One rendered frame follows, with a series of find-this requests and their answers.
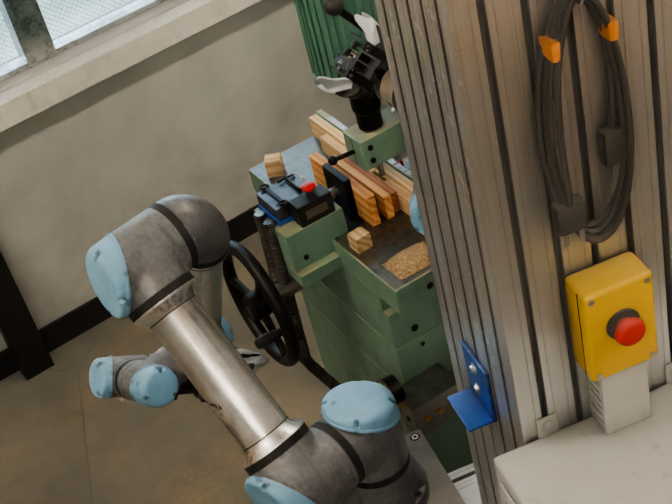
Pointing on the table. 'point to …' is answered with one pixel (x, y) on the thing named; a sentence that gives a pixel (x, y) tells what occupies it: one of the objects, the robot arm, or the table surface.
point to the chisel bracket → (376, 141)
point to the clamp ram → (340, 189)
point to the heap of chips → (409, 261)
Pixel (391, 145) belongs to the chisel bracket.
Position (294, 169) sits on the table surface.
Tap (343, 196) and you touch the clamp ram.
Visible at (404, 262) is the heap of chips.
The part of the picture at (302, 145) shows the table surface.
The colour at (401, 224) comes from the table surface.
